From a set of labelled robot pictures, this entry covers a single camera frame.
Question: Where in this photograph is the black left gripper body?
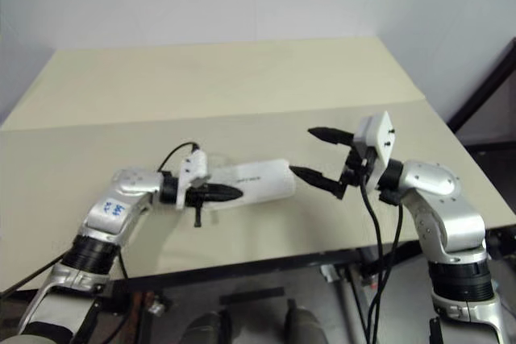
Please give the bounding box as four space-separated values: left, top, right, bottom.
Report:
184 186 202 207

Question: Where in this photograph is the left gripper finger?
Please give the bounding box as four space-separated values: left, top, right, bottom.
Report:
192 183 243 229

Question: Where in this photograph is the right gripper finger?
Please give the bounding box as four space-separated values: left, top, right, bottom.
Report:
289 165 349 201
307 126 356 147

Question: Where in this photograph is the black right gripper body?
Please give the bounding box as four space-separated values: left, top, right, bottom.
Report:
340 148 377 189

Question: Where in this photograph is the white plastic pencil case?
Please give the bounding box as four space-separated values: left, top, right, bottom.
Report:
203 157 298 212

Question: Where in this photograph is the rusty brown metal leg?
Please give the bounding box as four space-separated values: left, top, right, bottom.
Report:
134 292 153 344

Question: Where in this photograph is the grey metal pole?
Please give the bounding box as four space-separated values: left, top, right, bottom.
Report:
339 278 361 344

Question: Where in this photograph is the dark rounded shape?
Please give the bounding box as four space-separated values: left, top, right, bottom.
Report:
283 298 324 344

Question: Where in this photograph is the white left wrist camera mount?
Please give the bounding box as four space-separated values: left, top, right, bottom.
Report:
176 150 210 211

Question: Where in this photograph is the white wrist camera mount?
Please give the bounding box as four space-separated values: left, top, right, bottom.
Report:
354 110 394 192
176 150 210 211

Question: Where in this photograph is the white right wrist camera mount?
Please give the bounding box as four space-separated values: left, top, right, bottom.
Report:
354 110 394 192

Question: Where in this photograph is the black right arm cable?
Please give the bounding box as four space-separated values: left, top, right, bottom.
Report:
360 182 382 344
368 187 405 344

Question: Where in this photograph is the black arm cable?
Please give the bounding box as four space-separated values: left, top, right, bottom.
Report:
360 182 382 344
368 187 405 344
116 141 202 280

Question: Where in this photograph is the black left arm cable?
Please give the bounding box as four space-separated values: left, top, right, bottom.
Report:
116 141 202 280

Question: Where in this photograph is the black metal table frame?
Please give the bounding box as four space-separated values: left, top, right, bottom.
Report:
80 227 516 344

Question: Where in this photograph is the white plastic bracket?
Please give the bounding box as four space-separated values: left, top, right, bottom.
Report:
319 264 339 284

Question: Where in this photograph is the small metal bracket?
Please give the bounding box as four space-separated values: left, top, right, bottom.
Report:
146 294 173 316

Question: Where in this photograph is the dark metal frame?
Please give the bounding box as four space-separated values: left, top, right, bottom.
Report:
446 36 516 150

